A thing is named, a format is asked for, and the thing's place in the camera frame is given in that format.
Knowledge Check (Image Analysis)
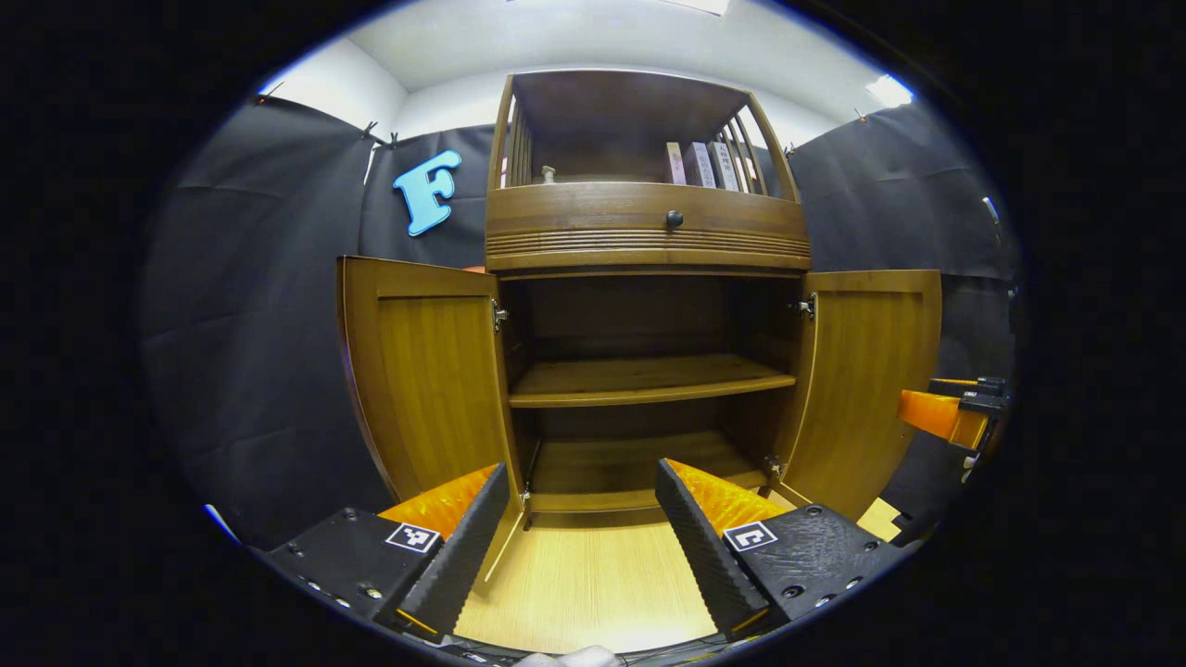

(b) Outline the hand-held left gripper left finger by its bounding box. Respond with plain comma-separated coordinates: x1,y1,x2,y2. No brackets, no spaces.
262,461,512,645

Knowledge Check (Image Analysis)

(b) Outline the grey upright book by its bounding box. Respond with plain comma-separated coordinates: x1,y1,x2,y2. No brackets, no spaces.
684,141,717,189
707,140,740,192

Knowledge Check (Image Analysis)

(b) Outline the wooden inner shelf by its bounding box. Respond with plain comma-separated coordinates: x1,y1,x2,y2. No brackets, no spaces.
508,354,798,409

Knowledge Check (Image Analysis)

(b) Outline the black backdrop cloth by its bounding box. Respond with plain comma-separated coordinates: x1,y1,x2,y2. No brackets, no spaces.
139,95,1025,552

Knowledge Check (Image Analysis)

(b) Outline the wooden shoe cabinet door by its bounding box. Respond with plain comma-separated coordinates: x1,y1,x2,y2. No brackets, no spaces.
335,255,527,586
767,269,943,522

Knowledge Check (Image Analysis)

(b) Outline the white soft object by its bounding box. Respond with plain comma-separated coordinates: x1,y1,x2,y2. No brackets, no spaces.
512,646,624,667

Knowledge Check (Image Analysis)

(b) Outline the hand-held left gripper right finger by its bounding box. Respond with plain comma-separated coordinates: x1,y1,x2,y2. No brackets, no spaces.
654,457,914,640

